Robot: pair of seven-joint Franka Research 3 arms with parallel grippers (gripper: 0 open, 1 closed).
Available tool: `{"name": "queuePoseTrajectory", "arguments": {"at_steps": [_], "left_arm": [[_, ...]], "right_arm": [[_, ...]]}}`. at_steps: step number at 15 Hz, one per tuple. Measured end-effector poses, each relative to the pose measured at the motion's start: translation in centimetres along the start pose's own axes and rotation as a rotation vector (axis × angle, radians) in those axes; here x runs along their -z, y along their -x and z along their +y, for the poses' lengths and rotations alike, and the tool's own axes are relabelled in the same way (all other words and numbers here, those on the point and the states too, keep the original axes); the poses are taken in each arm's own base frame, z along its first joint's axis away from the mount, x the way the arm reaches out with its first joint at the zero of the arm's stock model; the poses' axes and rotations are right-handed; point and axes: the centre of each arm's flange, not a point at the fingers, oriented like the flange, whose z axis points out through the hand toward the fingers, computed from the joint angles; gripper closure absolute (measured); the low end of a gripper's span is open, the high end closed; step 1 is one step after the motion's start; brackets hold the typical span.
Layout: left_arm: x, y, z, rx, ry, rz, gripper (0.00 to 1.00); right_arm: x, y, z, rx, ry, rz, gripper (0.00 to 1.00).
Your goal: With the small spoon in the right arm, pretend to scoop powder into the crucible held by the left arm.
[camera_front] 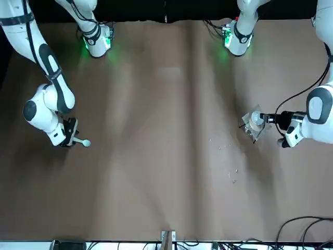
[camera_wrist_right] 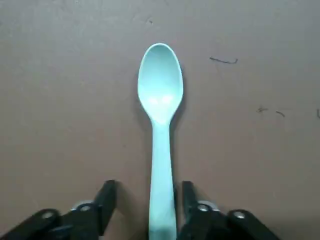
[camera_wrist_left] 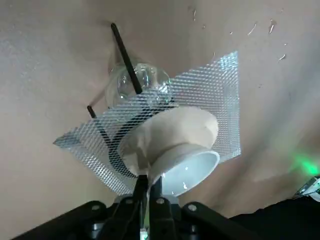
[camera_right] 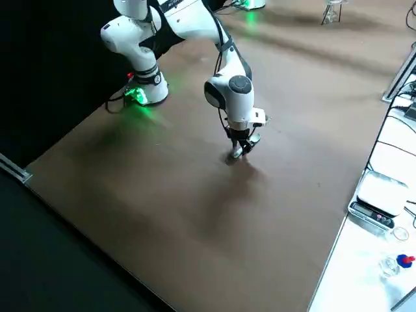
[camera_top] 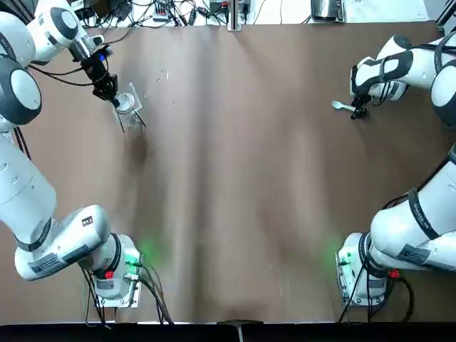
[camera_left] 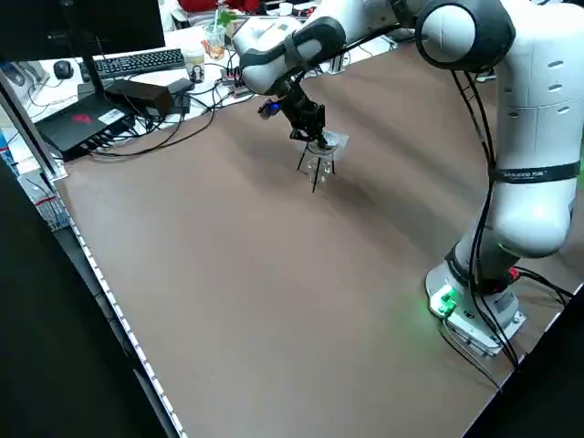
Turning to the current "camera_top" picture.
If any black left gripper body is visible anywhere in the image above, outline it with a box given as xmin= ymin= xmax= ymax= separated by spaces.
xmin=78 ymin=49 xmax=115 ymax=86

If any small white crucible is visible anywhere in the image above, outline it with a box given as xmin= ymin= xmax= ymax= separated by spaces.
xmin=115 ymin=92 xmax=138 ymax=113

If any small pale mint spoon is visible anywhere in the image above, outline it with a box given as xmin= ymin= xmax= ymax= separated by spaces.
xmin=331 ymin=100 xmax=356 ymax=113

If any large black power brick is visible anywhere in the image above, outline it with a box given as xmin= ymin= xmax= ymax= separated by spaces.
xmin=75 ymin=0 xmax=108 ymax=19

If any small black power adapter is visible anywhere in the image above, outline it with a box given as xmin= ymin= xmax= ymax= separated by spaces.
xmin=113 ymin=4 xmax=132 ymax=21

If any grey hub with red plugs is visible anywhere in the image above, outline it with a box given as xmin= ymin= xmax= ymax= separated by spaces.
xmin=152 ymin=2 xmax=180 ymax=21

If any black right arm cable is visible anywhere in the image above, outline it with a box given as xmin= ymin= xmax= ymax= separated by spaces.
xmin=375 ymin=58 xmax=395 ymax=107

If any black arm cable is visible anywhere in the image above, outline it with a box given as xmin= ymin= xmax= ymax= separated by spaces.
xmin=27 ymin=61 xmax=96 ymax=88
xmin=375 ymin=58 xmax=395 ymax=107

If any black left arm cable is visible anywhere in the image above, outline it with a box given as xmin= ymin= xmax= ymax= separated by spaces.
xmin=27 ymin=61 xmax=96 ymax=88

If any aluminium profile post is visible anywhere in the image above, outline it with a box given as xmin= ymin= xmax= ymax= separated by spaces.
xmin=227 ymin=0 xmax=247 ymax=32
xmin=435 ymin=0 xmax=456 ymax=26

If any black right base cable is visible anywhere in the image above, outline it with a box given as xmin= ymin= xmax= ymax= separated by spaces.
xmin=337 ymin=274 xmax=416 ymax=323

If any black base cable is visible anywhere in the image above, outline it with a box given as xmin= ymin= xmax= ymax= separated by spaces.
xmin=81 ymin=262 xmax=176 ymax=326
xmin=337 ymin=274 xmax=416 ymax=323

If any black left base cable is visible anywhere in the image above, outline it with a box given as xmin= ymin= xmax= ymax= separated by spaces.
xmin=81 ymin=262 xmax=176 ymax=326

